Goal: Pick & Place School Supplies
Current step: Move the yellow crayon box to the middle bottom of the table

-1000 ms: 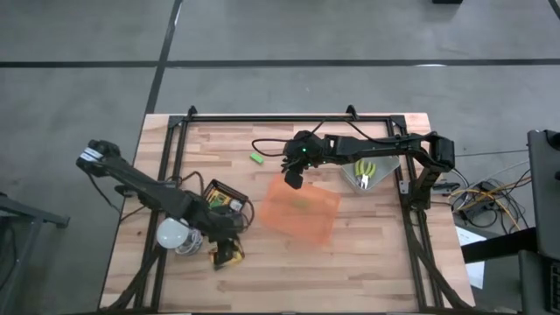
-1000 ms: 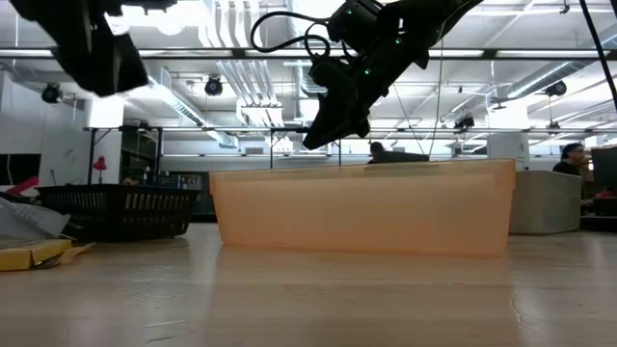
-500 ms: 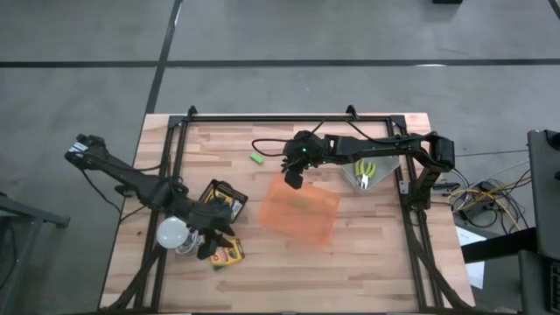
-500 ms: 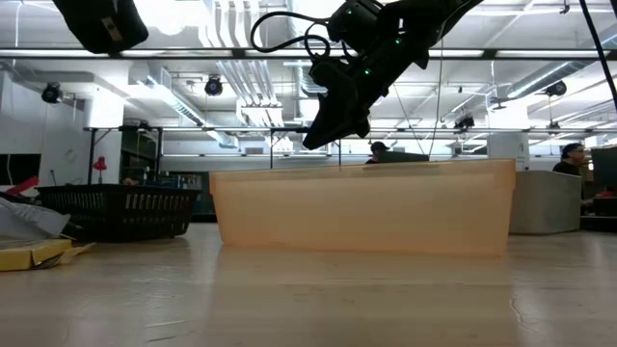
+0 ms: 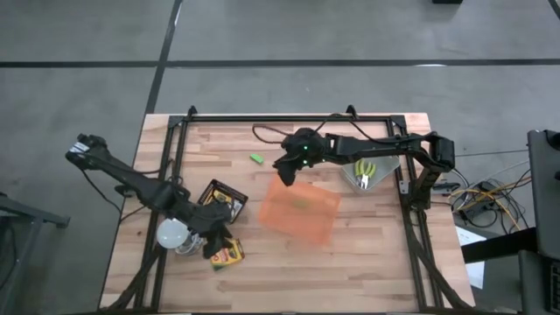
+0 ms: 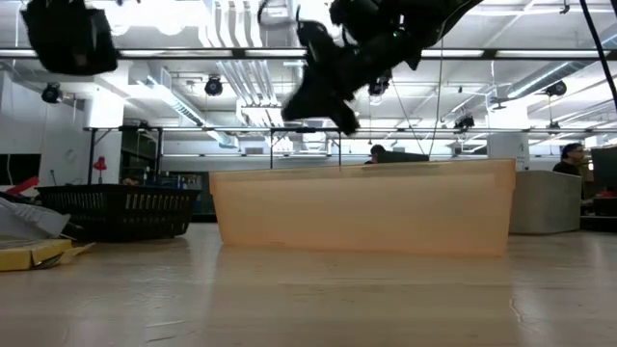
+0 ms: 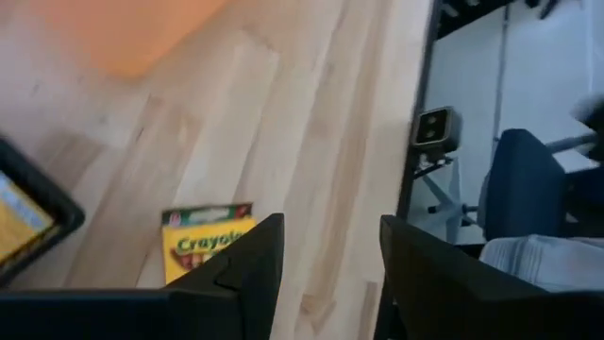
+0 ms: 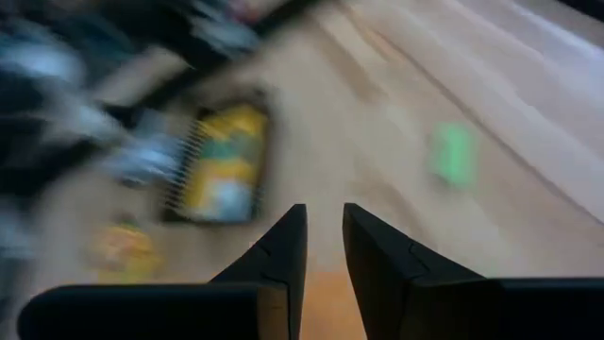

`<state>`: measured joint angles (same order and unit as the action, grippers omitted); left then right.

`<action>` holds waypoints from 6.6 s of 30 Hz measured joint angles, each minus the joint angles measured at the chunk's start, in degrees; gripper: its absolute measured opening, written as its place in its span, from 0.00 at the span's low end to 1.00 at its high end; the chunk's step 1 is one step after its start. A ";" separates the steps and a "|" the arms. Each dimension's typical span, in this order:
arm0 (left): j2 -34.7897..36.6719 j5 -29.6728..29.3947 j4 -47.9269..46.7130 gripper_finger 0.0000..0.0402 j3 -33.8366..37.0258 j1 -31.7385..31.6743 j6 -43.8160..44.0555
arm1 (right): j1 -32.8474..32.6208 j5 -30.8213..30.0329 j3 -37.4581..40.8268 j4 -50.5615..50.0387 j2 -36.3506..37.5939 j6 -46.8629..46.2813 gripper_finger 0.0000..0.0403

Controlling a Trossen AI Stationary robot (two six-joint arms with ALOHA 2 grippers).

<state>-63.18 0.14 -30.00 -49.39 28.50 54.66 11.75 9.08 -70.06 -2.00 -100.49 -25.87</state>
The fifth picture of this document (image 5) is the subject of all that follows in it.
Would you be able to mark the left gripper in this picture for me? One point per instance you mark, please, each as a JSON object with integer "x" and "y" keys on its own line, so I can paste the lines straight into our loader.
{"x": 212, "y": 219}

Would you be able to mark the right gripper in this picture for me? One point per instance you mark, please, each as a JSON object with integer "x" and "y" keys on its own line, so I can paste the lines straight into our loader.
{"x": 306, "y": 146}

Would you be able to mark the green eraser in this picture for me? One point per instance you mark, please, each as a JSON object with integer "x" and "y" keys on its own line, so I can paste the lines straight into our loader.
{"x": 256, "y": 158}

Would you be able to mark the black slotted plastic basket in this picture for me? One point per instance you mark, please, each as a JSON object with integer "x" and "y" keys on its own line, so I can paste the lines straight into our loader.
{"x": 205, "y": 192}

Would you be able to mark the orange mesh zipper pouch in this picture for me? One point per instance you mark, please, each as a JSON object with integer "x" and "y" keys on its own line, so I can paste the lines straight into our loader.
{"x": 306, "y": 219}

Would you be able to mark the grey plastic tray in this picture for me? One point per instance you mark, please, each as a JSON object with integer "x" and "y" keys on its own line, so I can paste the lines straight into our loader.
{"x": 385, "y": 168}

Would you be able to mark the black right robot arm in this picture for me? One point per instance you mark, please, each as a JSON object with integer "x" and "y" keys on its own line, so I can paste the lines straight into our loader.
{"x": 376, "y": 146}

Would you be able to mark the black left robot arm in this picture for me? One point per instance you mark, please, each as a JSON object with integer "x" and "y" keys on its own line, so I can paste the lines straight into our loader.
{"x": 122, "y": 175}

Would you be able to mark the white round lamp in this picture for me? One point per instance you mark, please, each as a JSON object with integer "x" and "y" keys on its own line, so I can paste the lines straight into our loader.
{"x": 170, "y": 234}

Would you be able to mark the black power strip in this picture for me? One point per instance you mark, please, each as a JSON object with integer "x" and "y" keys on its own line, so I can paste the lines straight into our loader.
{"x": 474, "y": 211}

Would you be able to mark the grey metal stand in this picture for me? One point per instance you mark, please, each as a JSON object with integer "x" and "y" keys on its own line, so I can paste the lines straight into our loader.
{"x": 26, "y": 210}

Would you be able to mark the white paper sheet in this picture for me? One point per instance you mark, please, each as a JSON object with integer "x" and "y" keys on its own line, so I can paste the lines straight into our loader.
{"x": 474, "y": 273}

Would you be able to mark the black support beam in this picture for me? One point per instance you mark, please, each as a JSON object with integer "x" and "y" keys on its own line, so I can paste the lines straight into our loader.
{"x": 499, "y": 246}

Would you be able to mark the small black box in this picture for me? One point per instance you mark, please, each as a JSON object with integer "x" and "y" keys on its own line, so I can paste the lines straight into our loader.
{"x": 446, "y": 2}

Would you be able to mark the dark grey equipment cabinet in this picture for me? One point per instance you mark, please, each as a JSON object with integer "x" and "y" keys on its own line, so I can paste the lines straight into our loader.
{"x": 544, "y": 197}

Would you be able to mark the black aluminium table frame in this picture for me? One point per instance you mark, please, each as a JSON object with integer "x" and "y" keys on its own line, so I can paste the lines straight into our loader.
{"x": 227, "y": 118}

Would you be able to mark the black frame bracket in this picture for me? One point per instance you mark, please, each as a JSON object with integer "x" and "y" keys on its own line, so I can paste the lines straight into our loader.
{"x": 191, "y": 111}
{"x": 350, "y": 112}

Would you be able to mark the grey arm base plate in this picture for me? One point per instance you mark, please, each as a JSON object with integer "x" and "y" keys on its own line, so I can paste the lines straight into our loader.
{"x": 403, "y": 187}

